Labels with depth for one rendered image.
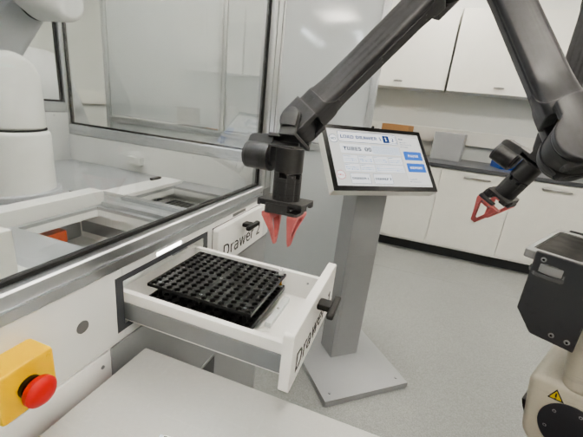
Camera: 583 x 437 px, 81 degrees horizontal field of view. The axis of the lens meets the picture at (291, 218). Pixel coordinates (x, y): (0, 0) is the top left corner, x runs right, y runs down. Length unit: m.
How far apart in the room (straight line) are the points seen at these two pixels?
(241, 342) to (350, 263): 1.11
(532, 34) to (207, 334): 0.71
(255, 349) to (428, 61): 3.48
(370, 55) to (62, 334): 0.70
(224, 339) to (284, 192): 0.29
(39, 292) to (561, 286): 0.85
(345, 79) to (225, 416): 0.63
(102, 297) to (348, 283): 1.23
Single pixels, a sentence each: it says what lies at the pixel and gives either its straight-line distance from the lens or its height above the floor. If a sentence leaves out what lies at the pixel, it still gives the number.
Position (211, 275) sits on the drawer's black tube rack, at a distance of 0.74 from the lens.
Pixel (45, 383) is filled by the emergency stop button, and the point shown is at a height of 0.89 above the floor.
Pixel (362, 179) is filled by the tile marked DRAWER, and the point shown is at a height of 1.00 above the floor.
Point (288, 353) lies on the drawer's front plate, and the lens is 0.56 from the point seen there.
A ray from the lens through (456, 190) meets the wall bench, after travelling 3.51.
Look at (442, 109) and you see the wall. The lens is 4.15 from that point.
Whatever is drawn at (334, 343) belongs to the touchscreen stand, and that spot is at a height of 0.13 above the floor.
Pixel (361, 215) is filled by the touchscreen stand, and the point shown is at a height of 0.82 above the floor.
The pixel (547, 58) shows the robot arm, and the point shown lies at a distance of 0.68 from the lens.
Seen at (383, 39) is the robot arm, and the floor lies 1.38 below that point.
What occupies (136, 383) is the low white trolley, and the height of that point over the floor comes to 0.76.
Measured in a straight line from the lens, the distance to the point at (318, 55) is 2.27.
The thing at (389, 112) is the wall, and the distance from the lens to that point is 4.16.
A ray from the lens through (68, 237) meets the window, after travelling 0.62.
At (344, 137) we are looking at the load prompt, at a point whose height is 1.15.
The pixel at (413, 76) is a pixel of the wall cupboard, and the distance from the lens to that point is 3.81.
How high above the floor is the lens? 1.25
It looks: 18 degrees down
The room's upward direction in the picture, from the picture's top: 6 degrees clockwise
